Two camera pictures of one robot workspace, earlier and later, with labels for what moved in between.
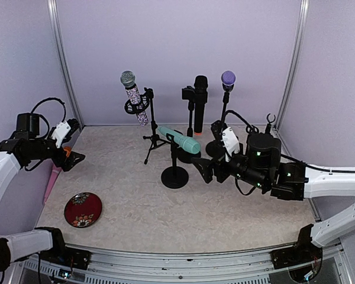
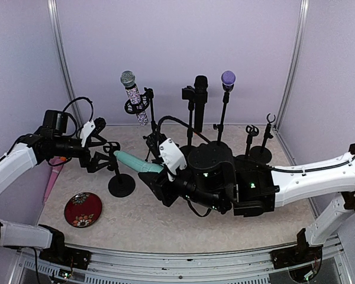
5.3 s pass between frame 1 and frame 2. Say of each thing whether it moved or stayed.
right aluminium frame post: stayed
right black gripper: moved
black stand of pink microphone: stayed
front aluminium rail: stayed
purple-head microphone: stayed
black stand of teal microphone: moved
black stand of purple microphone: stayed
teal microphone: moved
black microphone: stayed
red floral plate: stayed
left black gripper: moved
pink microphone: stayed
